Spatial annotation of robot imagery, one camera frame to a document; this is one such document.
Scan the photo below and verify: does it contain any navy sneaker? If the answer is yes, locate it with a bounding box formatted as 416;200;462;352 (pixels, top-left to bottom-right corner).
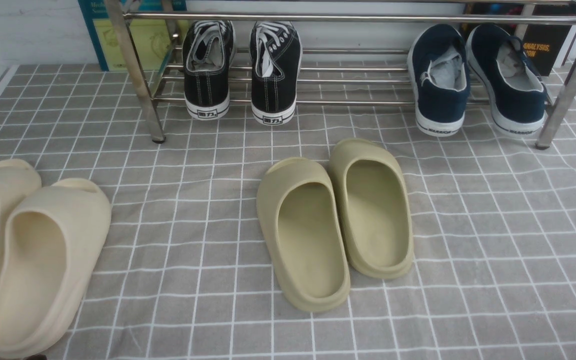
466;23;547;136
406;23;471;137

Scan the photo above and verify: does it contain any olive green slipper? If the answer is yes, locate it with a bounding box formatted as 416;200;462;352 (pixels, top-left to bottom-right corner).
328;137;414;280
256;157;351;313

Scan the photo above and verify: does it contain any cream slipper inner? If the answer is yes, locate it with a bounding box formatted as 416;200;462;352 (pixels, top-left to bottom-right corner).
0;178;112;359

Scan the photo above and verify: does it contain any navy sneaker left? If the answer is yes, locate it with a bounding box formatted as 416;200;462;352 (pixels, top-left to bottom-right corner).
406;23;471;137

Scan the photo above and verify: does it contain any black book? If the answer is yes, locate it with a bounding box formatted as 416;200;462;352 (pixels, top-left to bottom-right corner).
460;3;576;77

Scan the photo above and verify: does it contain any metal shoe rack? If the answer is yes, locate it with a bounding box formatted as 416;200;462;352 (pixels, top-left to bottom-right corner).
104;0;576;151

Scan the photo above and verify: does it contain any olive green slipper right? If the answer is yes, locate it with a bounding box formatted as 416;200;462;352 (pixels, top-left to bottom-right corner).
328;137;414;280

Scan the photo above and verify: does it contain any grey checked floor cloth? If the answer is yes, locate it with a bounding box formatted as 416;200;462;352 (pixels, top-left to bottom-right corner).
0;64;576;360

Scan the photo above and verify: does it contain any olive green slipper left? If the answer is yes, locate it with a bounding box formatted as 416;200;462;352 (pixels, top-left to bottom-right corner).
256;157;351;313

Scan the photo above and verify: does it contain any black canvas sneaker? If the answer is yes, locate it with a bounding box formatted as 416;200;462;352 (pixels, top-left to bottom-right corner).
182;20;236;121
249;21;303;126

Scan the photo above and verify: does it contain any teal yellow book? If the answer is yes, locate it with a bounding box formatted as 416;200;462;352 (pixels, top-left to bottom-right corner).
78;0;171;72

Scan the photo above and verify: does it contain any navy sneaker right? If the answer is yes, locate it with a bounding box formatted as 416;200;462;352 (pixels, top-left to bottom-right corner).
466;23;547;136

